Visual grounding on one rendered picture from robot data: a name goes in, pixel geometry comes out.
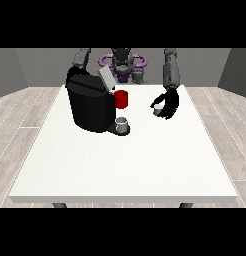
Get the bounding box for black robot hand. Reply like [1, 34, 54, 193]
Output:
[149, 87, 180, 120]
[65, 65, 91, 84]

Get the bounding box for small grey coffee pod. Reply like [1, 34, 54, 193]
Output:
[152, 103, 165, 117]

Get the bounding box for pale grey machine lid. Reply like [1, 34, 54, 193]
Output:
[97, 65, 117, 91]

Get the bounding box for black coffee machine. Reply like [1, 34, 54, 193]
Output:
[65, 73, 131, 137]

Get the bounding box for red pod holder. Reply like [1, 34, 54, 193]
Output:
[114, 89, 129, 110]

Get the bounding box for grey robot trunk purple rings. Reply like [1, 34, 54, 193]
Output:
[98, 48, 150, 86]

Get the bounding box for small grey cup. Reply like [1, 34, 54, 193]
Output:
[115, 116, 130, 133]

